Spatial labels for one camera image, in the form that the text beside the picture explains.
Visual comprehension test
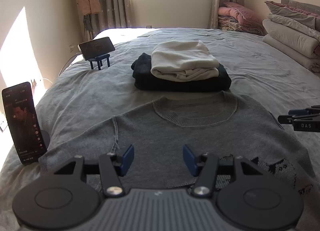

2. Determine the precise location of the folded white garment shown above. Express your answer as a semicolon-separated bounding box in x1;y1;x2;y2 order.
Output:
151;41;220;82

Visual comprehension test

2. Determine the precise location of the dark round phone stand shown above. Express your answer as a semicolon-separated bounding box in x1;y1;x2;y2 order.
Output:
37;130;50;155

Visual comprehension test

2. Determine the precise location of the grey patterned knit sweater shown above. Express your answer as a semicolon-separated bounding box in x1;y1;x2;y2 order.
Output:
37;91;316;211

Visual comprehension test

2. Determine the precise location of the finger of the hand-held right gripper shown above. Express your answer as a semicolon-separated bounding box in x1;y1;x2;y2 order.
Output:
287;105;320;116
277;115;320;125

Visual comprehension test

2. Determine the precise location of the white charging cable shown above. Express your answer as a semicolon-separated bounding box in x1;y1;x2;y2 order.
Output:
58;53;83;77

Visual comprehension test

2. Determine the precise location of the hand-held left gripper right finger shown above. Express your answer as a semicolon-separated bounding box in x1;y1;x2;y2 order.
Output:
182;144;265;198

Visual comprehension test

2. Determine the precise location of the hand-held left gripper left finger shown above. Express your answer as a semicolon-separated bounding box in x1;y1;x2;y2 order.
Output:
54;144;135;198

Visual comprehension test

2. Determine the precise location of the folded dark garment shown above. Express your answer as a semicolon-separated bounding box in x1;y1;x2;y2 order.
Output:
131;53;232;92

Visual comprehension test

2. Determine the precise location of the pink pillows pile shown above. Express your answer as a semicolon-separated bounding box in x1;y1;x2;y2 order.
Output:
218;2;263;25

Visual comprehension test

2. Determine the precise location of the upright smartphone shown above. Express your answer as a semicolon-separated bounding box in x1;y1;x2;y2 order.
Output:
2;82;48;166

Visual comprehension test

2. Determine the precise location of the grey hanging strap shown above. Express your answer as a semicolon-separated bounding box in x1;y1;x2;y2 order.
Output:
82;14;93;40

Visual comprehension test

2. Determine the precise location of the sideways smartphone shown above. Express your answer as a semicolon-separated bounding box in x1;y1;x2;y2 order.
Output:
78;37;116;61

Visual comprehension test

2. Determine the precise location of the bed with grey sheet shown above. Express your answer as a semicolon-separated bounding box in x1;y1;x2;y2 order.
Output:
0;28;320;231

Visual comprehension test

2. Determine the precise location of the striped folded blanket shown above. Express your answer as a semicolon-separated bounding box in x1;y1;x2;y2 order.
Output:
218;15;265;35

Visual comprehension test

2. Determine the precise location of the grey pillow with pink trim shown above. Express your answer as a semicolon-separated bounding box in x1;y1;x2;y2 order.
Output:
264;0;320;37

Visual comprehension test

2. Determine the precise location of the blue chair-shaped phone stand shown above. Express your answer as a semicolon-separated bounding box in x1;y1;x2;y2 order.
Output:
89;55;112;71

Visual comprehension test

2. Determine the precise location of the folded light grey quilt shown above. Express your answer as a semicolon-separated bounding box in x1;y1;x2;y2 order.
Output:
262;19;320;73

